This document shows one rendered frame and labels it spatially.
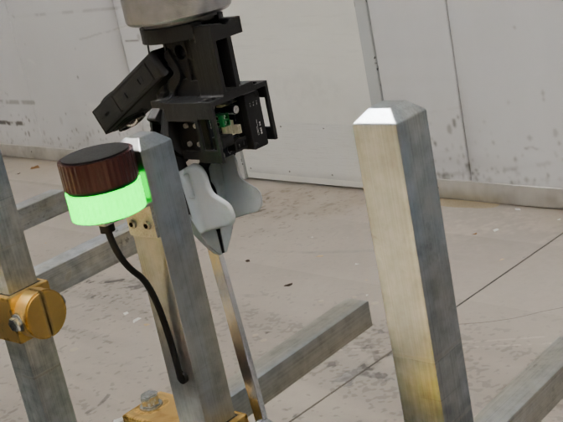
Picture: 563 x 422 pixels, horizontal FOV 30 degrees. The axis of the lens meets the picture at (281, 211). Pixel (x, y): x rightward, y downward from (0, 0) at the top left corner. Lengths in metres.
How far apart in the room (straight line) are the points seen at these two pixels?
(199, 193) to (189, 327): 0.12
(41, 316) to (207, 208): 0.24
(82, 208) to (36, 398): 0.35
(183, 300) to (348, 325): 0.29
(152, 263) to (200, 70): 0.16
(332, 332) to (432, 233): 0.42
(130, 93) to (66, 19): 4.77
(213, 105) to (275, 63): 3.72
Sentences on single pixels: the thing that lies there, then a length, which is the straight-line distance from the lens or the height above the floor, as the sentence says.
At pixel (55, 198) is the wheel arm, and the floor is 0.95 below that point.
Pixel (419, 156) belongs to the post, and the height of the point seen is 1.12.
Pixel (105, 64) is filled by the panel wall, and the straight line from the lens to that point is 5.52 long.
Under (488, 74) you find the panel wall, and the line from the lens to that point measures 3.87.
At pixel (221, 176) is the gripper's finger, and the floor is 1.07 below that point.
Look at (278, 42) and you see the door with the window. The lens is 4.52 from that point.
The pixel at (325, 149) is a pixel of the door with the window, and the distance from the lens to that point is 4.50.
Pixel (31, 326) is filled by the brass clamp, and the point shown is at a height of 0.94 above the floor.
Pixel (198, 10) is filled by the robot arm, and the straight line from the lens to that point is 0.86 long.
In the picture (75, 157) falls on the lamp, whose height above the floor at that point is 1.14.
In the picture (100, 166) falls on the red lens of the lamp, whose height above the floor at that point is 1.13.
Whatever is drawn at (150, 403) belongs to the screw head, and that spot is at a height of 0.88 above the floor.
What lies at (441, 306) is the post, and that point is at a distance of 0.71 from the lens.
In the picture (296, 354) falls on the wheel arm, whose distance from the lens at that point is 1.06.
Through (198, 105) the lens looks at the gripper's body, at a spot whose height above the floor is 1.15.
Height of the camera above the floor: 1.31
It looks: 18 degrees down
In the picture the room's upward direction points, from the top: 11 degrees counter-clockwise
